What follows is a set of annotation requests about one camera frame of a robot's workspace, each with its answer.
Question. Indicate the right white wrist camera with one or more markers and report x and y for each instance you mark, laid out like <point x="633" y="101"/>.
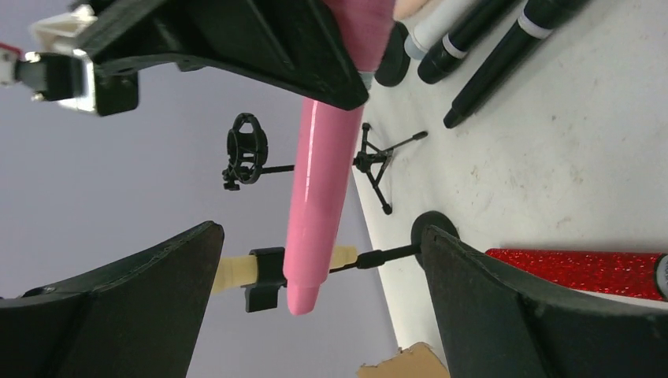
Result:
<point x="60" y="72"/>

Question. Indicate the peach pink microphone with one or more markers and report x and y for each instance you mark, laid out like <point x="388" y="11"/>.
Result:
<point x="407" y="8"/>

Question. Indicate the red glitter microphone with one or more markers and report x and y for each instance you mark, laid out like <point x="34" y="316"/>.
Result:
<point x="629" y="274"/>

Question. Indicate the white microphone grey head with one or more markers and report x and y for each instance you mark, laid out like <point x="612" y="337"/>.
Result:
<point x="434" y="27"/>

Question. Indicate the shock mount stand round base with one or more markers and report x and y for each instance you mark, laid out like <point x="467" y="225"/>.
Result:
<point x="395" y="62"/>

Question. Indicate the cream white microphone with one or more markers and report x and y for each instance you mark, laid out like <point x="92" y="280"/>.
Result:
<point x="242" y="271"/>

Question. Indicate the clip mic stand round base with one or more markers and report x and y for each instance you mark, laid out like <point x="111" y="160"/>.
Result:
<point x="260" y="273"/>

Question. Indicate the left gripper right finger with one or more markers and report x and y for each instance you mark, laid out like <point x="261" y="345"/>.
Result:
<point x="497" y="321"/>

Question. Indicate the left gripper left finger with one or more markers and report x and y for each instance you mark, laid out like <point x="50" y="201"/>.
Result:
<point x="139" y="316"/>

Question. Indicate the brown cardboard box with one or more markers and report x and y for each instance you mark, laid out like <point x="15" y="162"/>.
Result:
<point x="416" y="361"/>

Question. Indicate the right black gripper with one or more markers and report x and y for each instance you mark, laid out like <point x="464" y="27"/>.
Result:
<point x="293" y="45"/>

